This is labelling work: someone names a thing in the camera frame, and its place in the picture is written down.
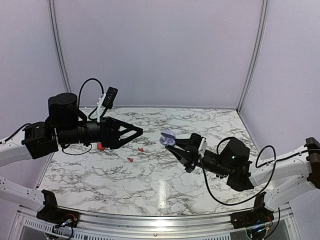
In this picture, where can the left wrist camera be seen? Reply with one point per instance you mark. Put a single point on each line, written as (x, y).
(105, 102)

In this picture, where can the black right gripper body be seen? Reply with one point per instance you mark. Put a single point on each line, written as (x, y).
(193, 160)

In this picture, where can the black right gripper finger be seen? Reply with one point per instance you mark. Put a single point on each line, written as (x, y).
(182, 156)
(184, 143)

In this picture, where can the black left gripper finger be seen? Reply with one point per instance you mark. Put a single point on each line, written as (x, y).
(124, 127)
(124, 140)

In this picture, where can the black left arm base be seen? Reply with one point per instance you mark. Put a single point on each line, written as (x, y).
(51, 212)

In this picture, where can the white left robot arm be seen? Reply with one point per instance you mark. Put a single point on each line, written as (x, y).
(65, 125)

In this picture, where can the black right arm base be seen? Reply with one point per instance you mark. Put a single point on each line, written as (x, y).
(256, 216)

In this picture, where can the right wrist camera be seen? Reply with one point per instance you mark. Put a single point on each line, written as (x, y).
(197, 144)

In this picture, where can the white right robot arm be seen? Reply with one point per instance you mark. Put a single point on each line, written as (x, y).
(301, 166)

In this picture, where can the aluminium front rail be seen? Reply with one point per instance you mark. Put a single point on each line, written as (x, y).
(104, 226)

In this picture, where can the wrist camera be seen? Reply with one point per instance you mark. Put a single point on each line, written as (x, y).
(105, 102)
(197, 144)

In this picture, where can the purple charging case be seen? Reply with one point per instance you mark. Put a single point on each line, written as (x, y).
(168, 138)

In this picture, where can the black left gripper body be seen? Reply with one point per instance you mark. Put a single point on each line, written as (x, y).
(106, 140)

